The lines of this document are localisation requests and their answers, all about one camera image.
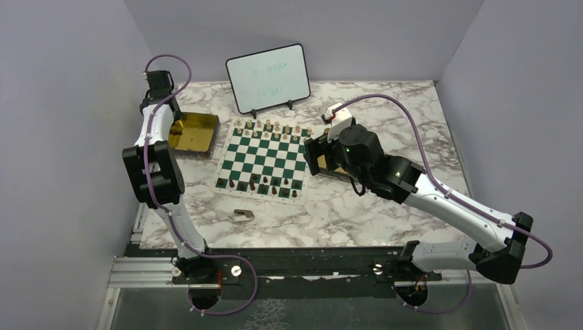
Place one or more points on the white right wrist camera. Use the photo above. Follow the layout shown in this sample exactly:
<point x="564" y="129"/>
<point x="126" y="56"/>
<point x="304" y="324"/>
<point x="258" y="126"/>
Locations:
<point x="337" y="120"/>

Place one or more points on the green white chess board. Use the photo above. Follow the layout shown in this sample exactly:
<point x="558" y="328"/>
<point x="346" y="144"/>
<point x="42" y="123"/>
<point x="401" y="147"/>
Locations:
<point x="265" y="159"/>

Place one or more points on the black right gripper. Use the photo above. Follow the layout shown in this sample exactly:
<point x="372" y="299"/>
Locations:
<point x="314" y="148"/>

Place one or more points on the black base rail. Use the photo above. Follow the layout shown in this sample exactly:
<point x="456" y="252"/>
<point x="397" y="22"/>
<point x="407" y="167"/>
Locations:
<point x="297" y="273"/>

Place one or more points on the right gold tin box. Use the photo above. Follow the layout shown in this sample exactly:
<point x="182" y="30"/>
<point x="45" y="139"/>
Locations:
<point x="323" y="150"/>

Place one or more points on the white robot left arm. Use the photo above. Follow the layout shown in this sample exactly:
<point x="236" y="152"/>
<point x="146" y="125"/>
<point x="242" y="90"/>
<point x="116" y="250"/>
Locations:
<point x="155" y="175"/>

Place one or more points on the small whiteboard on stand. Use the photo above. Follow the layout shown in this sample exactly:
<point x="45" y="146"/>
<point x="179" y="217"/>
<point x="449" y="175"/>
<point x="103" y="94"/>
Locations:
<point x="269" y="78"/>

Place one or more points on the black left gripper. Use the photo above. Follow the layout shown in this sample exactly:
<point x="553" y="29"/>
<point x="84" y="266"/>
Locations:
<point x="177" y="114"/>

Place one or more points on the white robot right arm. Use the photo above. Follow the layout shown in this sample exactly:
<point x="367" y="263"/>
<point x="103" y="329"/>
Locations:
<point x="496" y="241"/>

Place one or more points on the beige plastic clip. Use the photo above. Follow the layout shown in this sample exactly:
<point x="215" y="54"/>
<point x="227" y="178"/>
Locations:
<point x="241" y="215"/>

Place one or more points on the left gold tin box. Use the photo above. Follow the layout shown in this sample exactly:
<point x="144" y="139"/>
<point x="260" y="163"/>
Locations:
<point x="195" y="135"/>

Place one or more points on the light chess pieces row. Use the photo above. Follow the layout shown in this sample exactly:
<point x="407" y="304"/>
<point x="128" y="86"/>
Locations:
<point x="246" y="131"/>

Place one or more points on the gold tin box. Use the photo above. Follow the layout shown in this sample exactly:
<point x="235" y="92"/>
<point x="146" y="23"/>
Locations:
<point x="323" y="150"/>
<point x="195" y="135"/>

